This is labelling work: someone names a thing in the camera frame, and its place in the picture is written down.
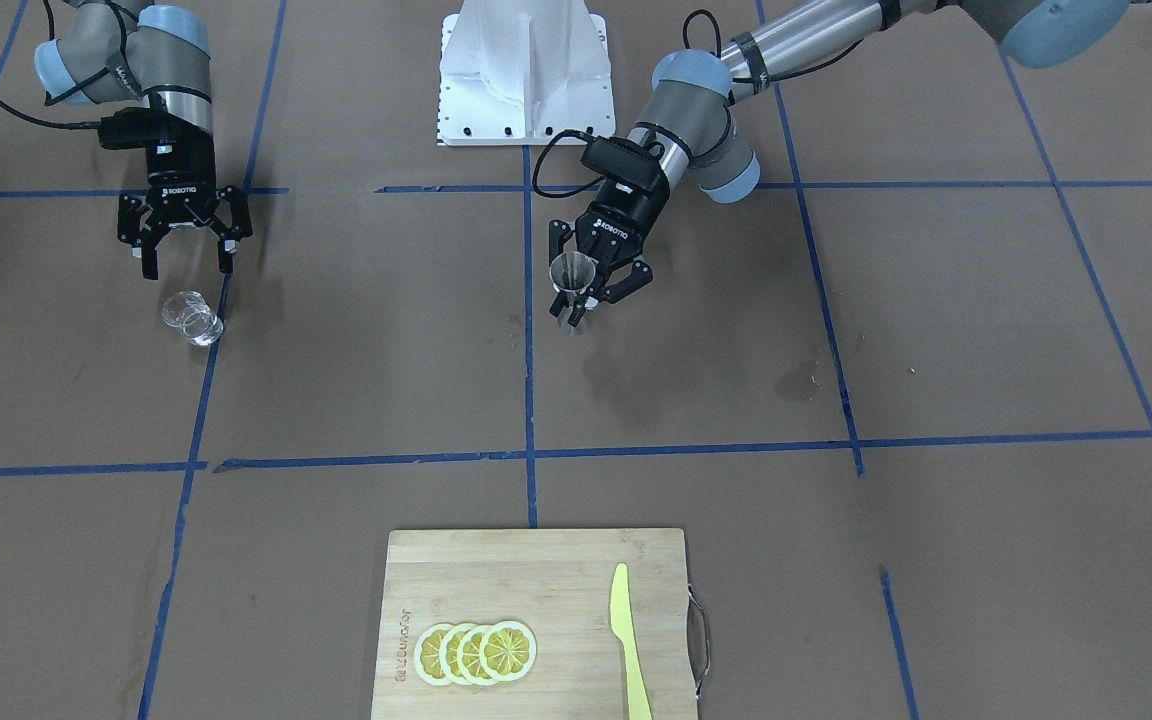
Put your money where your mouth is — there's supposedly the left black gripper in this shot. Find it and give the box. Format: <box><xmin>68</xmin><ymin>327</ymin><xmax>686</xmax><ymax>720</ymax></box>
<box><xmin>548</xmin><ymin>172</ymin><xmax>670</xmax><ymax>329</ymax></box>

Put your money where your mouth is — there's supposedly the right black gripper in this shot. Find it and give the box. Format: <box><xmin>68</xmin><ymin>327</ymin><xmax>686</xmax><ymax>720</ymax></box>
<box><xmin>116</xmin><ymin>135</ymin><xmax>253</xmax><ymax>281</ymax></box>

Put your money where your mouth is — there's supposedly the steel double jigger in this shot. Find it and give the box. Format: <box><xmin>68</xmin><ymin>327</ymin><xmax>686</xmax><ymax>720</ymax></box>
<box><xmin>550</xmin><ymin>251</ymin><xmax>596</xmax><ymax>336</ymax></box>

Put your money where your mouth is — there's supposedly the clear glass cup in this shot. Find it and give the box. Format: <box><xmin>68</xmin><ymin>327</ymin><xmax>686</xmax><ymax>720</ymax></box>
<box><xmin>161</xmin><ymin>291</ymin><xmax>223</xmax><ymax>347</ymax></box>

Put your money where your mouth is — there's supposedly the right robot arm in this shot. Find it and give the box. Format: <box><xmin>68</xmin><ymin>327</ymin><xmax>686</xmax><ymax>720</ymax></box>
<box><xmin>35</xmin><ymin>1</ymin><xmax>253</xmax><ymax>279</ymax></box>

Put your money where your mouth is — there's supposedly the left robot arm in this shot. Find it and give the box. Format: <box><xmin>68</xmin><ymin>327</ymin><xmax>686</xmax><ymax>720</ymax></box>
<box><xmin>548</xmin><ymin>1</ymin><xmax>943</xmax><ymax>329</ymax></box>

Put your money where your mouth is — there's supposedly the wooden cutting board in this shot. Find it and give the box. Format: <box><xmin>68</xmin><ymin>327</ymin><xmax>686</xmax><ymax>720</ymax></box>
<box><xmin>370</xmin><ymin>528</ymin><xmax>699</xmax><ymax>719</ymax></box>

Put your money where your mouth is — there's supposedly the yellow plastic knife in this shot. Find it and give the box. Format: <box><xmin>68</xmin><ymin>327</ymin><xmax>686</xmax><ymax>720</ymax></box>
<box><xmin>609</xmin><ymin>562</ymin><xmax>652</xmax><ymax>719</ymax></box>

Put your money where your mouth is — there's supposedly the lemon slice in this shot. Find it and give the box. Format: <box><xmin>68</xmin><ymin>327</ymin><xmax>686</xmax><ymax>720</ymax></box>
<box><xmin>416</xmin><ymin>623</ymin><xmax>453</xmax><ymax>687</ymax></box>
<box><xmin>435</xmin><ymin>623</ymin><xmax>476</xmax><ymax>685</ymax></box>
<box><xmin>457</xmin><ymin>626</ymin><xmax>497</xmax><ymax>687</ymax></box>
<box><xmin>479</xmin><ymin>620</ymin><xmax>538</xmax><ymax>682</ymax></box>

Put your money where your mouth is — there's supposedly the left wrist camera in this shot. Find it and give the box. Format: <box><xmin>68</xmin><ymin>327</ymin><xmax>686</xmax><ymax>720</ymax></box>
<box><xmin>579</xmin><ymin>137</ymin><xmax>668</xmax><ymax>192</ymax></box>

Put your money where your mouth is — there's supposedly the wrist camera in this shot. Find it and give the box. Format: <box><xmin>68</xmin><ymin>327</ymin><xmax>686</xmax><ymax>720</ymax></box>
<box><xmin>97</xmin><ymin>108</ymin><xmax>177</xmax><ymax>150</ymax></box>
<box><xmin>579</xmin><ymin>137</ymin><xmax>668</xmax><ymax>192</ymax></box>

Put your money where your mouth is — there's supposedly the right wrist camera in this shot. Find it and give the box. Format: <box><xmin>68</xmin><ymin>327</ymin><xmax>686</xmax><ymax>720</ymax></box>
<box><xmin>97</xmin><ymin>108</ymin><xmax>177</xmax><ymax>150</ymax></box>

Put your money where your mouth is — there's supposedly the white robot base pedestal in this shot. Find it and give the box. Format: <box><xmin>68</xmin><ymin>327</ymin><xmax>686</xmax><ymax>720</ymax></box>
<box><xmin>435</xmin><ymin>1</ymin><xmax>617</xmax><ymax>147</ymax></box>

